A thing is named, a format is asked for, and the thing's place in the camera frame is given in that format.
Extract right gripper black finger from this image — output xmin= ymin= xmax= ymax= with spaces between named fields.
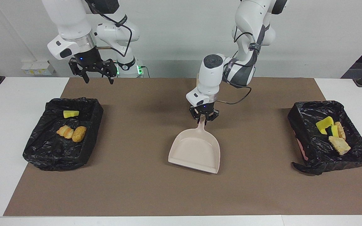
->
xmin=69 ymin=58 xmax=90 ymax=84
xmin=101 ymin=59 xmax=119 ymax=85

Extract brown bread roll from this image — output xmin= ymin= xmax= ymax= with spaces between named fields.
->
xmin=72 ymin=126 xmax=87 ymax=143

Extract black bag lined pink bin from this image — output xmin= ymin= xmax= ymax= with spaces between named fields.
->
xmin=288 ymin=100 xmax=362 ymax=175

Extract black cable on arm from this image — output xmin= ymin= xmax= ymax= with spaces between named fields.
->
xmin=87 ymin=0 xmax=133 ymax=57
xmin=216 ymin=24 xmax=267 ymax=105

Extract pale bread chunk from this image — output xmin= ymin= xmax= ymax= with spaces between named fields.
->
xmin=328 ymin=136 xmax=351 ymax=156
xmin=335 ymin=121 xmax=346 ymax=140

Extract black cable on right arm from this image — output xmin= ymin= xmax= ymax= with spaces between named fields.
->
xmin=87 ymin=0 xmax=133 ymax=57

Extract striped croissant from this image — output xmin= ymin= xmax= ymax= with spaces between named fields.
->
xmin=56 ymin=125 xmax=74 ymax=139

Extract white wall socket box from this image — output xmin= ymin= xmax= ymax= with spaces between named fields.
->
xmin=21 ymin=61 xmax=56 ymax=76

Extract yellow notched sponge piece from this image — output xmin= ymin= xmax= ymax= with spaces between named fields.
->
xmin=315 ymin=116 xmax=334 ymax=136

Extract beige plastic dustpan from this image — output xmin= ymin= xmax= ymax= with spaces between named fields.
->
xmin=168 ymin=115 xmax=221 ymax=174

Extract brown table mat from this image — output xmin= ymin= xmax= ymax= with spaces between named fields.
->
xmin=3 ymin=78 xmax=362 ymax=216

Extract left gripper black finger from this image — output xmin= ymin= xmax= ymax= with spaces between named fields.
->
xmin=206 ymin=109 xmax=219 ymax=122
xmin=189 ymin=107 xmax=201 ymax=125

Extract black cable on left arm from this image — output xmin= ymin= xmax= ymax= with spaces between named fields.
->
xmin=216 ymin=24 xmax=267 ymax=105

